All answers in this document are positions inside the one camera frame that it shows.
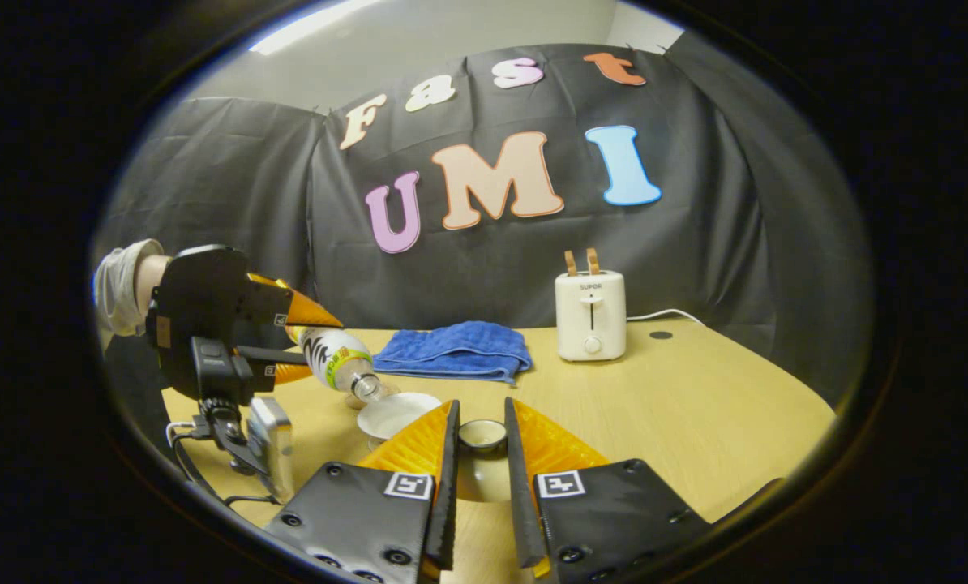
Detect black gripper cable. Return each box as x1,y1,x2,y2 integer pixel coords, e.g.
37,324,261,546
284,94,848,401
166,422,286,508

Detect white teacup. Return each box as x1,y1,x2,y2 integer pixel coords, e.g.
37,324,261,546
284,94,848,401
357,393,443,445

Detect black backdrop cloth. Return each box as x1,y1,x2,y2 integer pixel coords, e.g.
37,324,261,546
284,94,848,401
95,32,874,406

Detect white teacup lid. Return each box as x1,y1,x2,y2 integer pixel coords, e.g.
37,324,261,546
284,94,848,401
452,419,525,504

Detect white toaster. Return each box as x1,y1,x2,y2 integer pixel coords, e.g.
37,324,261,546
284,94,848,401
555,270,627,362

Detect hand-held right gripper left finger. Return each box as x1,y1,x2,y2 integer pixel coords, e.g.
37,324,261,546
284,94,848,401
265,399,460,584

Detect clear labelled water bottle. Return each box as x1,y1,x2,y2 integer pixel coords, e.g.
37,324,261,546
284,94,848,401
289,326,392,404

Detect blue towel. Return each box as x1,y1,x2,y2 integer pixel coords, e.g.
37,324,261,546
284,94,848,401
372,321,533,385

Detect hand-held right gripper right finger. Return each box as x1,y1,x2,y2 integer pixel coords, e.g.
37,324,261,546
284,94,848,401
504,397,716,581

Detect white toaster power cable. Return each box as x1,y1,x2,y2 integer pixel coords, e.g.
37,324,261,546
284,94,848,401
626,308,705,327

